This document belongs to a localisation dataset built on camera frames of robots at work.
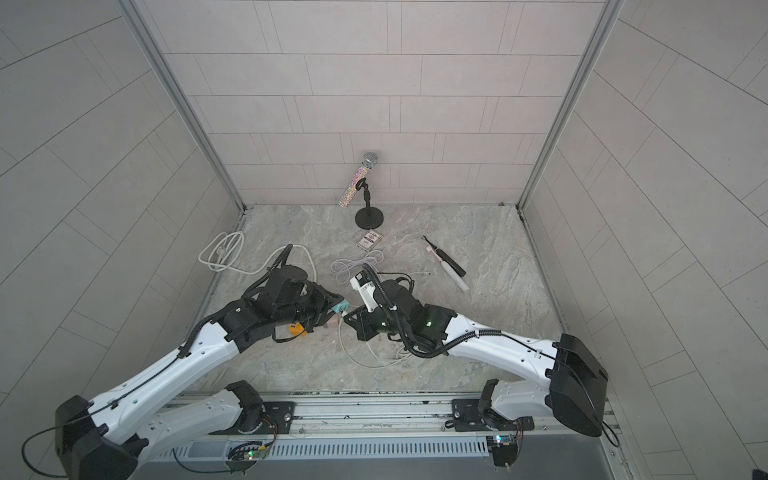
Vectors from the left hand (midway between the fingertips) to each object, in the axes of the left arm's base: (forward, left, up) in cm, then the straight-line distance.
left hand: (352, 300), depth 73 cm
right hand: (-5, +1, -1) cm, 6 cm away
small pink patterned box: (+31, -1, -16) cm, 35 cm away
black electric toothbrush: (+21, -30, -15) cm, 39 cm away
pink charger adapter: (-5, +4, -1) cm, 6 cm away
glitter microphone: (+44, -2, +10) cm, 45 cm away
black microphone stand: (+42, 0, -16) cm, 45 cm away
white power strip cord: (+30, +50, -18) cm, 61 cm away
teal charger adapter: (-2, +2, 0) cm, 3 cm away
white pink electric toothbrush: (+14, -31, -15) cm, 37 cm away
